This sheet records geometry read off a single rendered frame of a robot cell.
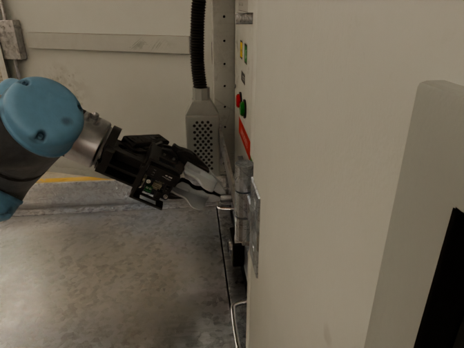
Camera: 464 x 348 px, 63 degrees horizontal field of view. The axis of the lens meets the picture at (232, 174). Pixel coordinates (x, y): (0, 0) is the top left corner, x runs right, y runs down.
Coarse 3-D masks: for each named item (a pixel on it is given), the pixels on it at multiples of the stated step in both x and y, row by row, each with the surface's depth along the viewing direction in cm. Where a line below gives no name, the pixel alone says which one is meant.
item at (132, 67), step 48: (0, 0) 97; (48, 0) 96; (96, 0) 93; (144, 0) 90; (0, 48) 102; (48, 48) 99; (96, 48) 96; (144, 48) 93; (96, 96) 104; (144, 96) 100; (192, 96) 96
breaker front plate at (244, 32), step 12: (252, 0) 55; (240, 24) 69; (252, 24) 56; (240, 36) 70; (252, 36) 57; (240, 60) 71; (240, 72) 72; (240, 84) 73; (240, 144) 77; (240, 156) 75
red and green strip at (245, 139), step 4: (240, 120) 75; (240, 124) 75; (240, 128) 75; (240, 132) 76; (244, 132) 69; (240, 136) 76; (244, 136) 70; (244, 140) 70; (248, 140) 65; (244, 144) 70; (248, 144) 66; (248, 148) 66; (248, 152) 66; (248, 156) 66
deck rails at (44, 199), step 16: (32, 192) 92; (48, 192) 92; (64, 192) 92; (80, 192) 93; (96, 192) 93; (112, 192) 94; (128, 192) 94; (144, 192) 95; (32, 208) 93; (48, 208) 93; (64, 208) 93; (80, 208) 93; (96, 208) 93; (112, 208) 93; (128, 208) 93; (144, 208) 93; (176, 208) 94
